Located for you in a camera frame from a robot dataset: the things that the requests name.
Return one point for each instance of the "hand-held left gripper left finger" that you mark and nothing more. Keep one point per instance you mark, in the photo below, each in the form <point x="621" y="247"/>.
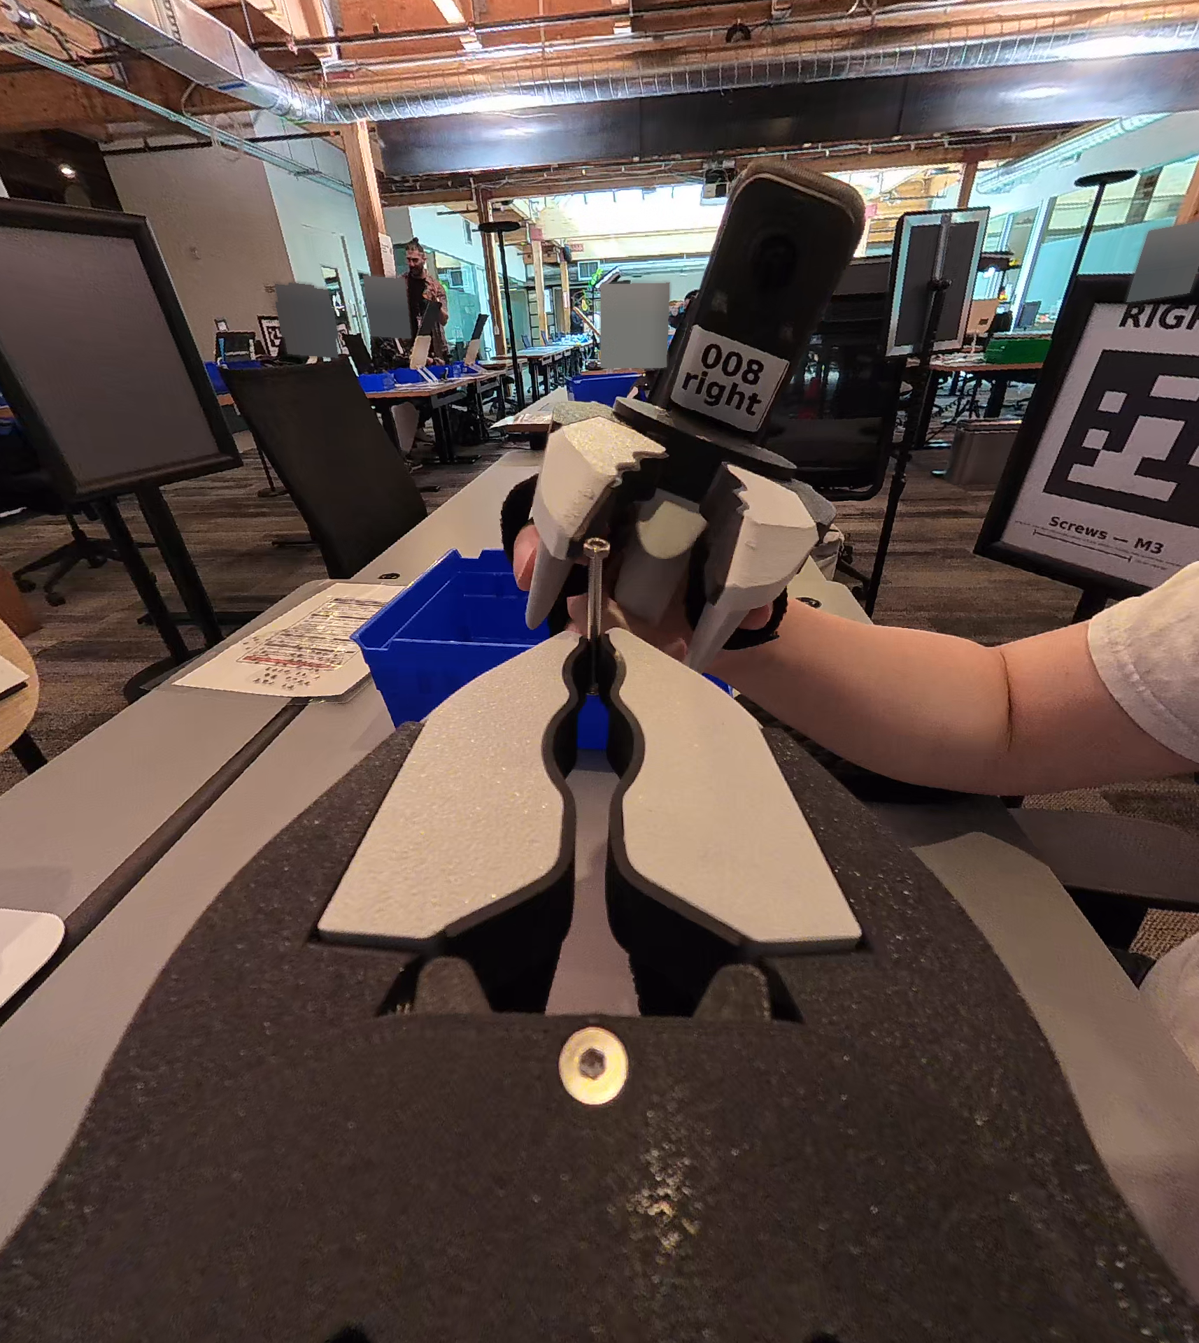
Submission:
<point x="464" y="829"/>

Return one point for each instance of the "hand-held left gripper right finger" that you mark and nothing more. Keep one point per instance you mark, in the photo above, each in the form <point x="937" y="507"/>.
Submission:
<point x="725" y="840"/>

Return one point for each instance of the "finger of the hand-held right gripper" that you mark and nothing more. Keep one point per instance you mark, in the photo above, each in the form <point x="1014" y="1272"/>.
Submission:
<point x="579" y="483"/>
<point x="763" y="546"/>

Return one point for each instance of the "steel bolt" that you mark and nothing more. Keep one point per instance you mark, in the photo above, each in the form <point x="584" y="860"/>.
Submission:
<point x="595" y="619"/>

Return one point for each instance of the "person's right forearm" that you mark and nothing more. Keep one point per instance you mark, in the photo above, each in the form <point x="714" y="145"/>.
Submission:
<point x="926" y="703"/>

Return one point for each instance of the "person's right hand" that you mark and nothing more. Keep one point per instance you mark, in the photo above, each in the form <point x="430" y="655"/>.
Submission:
<point x="653" y="636"/>

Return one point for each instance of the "blue plastic bin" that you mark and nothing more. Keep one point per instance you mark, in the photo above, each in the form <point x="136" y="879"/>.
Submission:
<point x="453" y="651"/>
<point x="600" y="388"/>

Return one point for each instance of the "black framed easel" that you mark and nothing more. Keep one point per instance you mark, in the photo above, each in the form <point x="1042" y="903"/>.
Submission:
<point x="86" y="346"/>
<point x="935" y="279"/>

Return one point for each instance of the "grey waste bin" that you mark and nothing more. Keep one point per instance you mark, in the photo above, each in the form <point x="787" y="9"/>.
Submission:
<point x="983" y="454"/>

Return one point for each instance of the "green plastic bin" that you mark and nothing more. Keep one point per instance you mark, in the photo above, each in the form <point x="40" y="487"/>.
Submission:
<point x="1015" y="349"/>

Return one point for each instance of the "printed paper sheet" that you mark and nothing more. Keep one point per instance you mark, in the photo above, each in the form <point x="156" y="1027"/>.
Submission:
<point x="296" y="640"/>

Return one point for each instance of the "white sign in black frame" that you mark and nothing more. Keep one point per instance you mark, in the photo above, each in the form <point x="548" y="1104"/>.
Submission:
<point x="1145" y="441"/>

